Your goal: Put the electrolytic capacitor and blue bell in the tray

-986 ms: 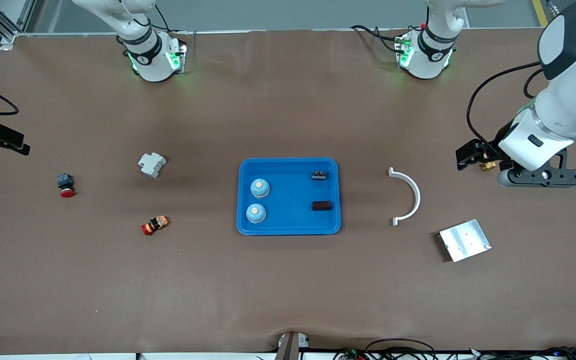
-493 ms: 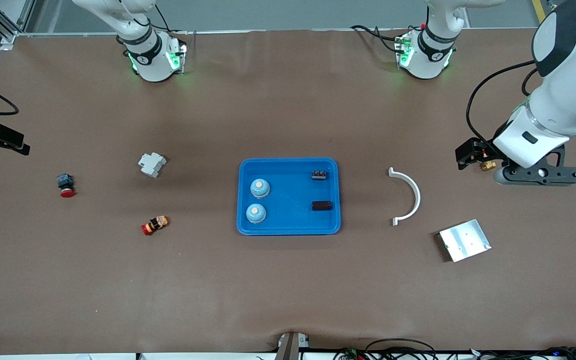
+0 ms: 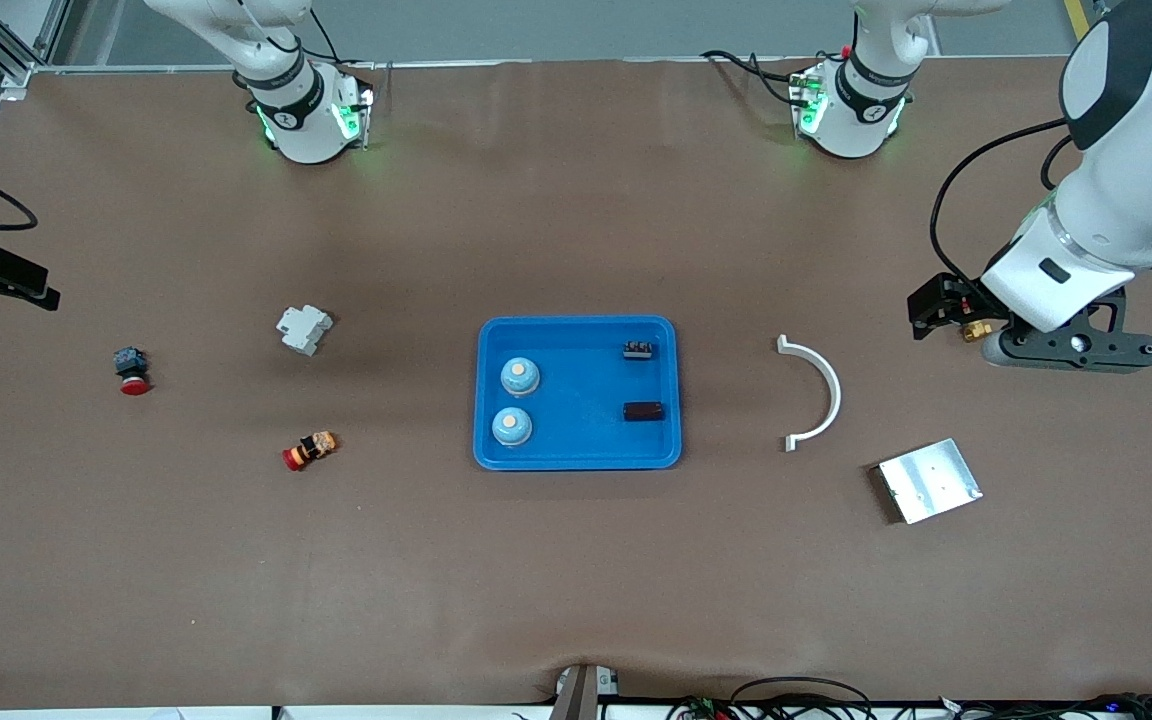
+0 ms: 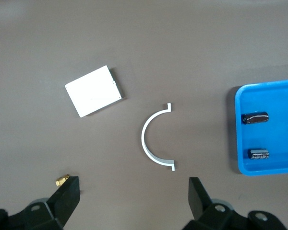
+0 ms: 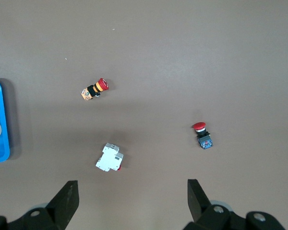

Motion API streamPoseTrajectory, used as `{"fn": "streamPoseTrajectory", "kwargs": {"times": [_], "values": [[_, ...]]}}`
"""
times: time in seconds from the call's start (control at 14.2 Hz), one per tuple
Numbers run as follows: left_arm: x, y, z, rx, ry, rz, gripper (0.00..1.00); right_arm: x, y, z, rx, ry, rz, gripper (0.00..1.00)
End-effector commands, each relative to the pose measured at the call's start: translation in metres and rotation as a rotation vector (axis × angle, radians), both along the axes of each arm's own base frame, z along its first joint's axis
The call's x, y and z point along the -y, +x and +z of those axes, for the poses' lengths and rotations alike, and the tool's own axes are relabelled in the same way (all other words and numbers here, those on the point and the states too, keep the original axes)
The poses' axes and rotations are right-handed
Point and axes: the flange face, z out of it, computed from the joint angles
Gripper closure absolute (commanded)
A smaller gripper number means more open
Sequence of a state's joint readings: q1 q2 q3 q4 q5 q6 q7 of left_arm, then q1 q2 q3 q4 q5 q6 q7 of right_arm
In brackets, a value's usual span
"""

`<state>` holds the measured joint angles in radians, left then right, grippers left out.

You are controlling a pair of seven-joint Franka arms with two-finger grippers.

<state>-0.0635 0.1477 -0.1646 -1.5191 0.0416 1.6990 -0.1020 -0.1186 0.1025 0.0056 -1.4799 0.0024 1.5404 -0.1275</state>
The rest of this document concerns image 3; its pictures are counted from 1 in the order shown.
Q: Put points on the blue plastic tray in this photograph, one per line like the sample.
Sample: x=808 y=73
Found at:
x=576 y=440

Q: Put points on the silver metal plate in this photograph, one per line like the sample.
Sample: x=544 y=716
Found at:
x=929 y=482

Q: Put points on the black capacitor with terminals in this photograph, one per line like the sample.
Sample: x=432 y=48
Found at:
x=638 y=351

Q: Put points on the dark brown electrolytic capacitor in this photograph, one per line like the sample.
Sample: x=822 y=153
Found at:
x=643 y=412

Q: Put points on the aluminium frame profile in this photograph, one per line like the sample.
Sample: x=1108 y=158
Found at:
x=14 y=72

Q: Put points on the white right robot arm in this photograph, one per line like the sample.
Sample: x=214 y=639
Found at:
x=296 y=110

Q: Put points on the grey table edge clamp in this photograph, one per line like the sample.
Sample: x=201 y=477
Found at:
x=576 y=695

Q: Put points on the white circuit breaker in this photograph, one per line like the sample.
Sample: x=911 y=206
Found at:
x=303 y=330

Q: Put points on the brown table cover mat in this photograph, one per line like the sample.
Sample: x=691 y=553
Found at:
x=576 y=580

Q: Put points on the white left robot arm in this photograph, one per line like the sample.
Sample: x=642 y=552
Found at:
x=1136 y=190

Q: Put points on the red yellow emergency stop button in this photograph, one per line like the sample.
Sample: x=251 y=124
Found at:
x=311 y=450

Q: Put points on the white curved bracket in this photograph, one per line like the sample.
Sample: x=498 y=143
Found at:
x=835 y=397

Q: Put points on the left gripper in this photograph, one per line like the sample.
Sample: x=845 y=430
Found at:
x=948 y=301

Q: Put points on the red mushroom pushbutton switch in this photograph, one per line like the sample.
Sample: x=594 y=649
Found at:
x=131 y=362

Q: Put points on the blue call bell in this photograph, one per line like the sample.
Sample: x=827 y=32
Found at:
x=519 y=377
x=512 y=427

